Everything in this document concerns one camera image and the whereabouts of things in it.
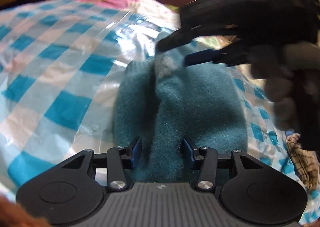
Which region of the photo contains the teal fuzzy sweater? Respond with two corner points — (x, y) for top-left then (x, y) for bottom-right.
(113, 42), (247, 183)

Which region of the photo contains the grey gloved right hand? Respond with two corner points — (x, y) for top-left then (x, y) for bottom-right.
(249, 42), (319, 133)

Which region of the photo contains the pink floral bed quilt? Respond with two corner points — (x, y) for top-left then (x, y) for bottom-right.
(77, 0), (180, 30)

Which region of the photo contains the plaid folded cloth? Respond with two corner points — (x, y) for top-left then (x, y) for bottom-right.
(286, 133), (319, 191)

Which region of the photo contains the blue checkered plastic sheet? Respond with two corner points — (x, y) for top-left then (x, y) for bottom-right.
(0, 0), (320, 225)

